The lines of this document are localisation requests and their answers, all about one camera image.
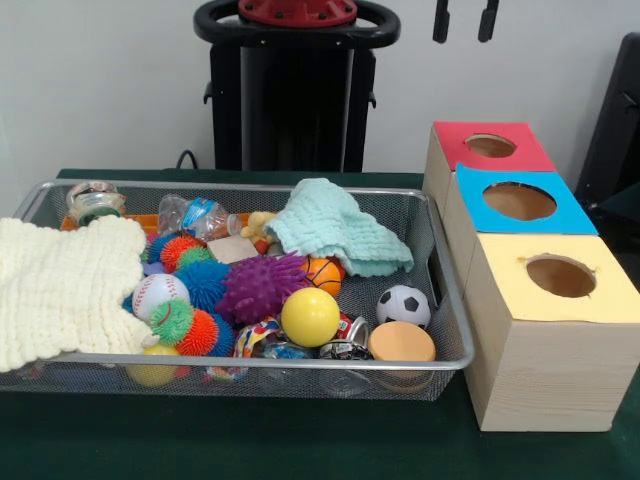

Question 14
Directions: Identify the small orange basketball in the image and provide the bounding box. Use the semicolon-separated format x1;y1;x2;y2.
301;255;347;296

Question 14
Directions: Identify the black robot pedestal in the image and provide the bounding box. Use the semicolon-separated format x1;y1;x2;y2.
193;0;401;174

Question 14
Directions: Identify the blue spiky ball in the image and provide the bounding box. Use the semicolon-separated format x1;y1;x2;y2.
174;259;234;314

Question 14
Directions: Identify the mint green knitted cloth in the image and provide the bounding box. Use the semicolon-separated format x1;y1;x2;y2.
263;178;415;279

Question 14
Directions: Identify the wooden box with three holes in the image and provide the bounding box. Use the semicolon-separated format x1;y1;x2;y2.
422;120;640;432

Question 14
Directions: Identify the round container with orange lid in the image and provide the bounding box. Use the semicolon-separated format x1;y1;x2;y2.
368;320;437;394

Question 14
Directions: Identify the small baseball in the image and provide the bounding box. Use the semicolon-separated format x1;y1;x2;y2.
132;273;191;322

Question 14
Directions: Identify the small soccer ball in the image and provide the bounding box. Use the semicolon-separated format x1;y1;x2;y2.
375;284;432;330

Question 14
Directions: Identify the cream knitted cloth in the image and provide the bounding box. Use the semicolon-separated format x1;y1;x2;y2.
0;215;161;374

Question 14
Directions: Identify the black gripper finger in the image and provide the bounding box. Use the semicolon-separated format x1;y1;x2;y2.
432;0;452;44
478;0;500;44

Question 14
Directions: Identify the purple spiky ball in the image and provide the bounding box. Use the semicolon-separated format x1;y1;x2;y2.
215;252;311;326

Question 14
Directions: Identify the yellow plush duck toy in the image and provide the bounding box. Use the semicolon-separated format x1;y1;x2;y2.
240;210;279;254

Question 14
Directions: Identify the black panel stand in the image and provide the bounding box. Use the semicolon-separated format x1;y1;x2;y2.
574;32;640;201

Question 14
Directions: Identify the crumpled clear plastic bottle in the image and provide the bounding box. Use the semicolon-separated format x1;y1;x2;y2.
158;194;244;240

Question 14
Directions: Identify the smooth yellow ball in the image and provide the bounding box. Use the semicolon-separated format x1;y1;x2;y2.
280;287;341;349

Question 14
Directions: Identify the shallow metal mesh bin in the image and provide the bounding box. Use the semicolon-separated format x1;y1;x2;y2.
0;178;476;402

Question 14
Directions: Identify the dark green table cloth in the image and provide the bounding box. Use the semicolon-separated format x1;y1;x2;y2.
0;168;640;480
597;182;640;241

